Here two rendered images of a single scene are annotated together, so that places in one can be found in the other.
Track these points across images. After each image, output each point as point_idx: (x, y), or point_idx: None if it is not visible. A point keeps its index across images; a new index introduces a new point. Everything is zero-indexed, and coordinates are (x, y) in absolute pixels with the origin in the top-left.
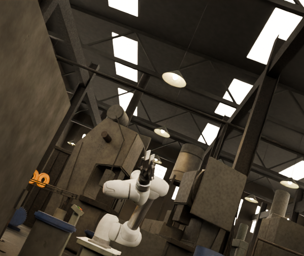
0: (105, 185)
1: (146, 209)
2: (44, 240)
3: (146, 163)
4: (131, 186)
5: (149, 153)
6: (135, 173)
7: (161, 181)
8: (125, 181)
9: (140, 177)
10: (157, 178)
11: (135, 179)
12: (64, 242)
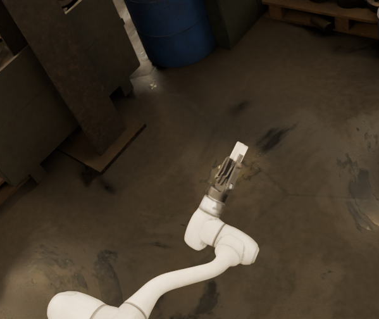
0: (258, 247)
1: None
2: None
3: (229, 169)
4: (224, 223)
5: (238, 149)
6: (143, 305)
7: (78, 293)
8: (203, 265)
9: (226, 192)
10: (86, 297)
11: (169, 276)
12: None
